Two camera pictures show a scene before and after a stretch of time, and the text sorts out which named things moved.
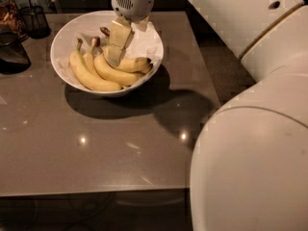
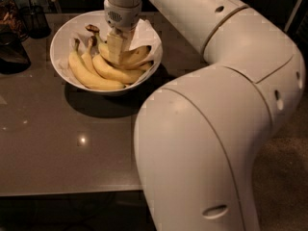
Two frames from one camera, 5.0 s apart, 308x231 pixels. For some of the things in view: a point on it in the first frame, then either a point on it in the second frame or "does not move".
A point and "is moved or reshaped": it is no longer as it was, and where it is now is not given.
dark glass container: [11, 22] does not move
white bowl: [95, 55] does not move
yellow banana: [135, 64] is moved or reshaped
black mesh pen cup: [38, 25] does not move
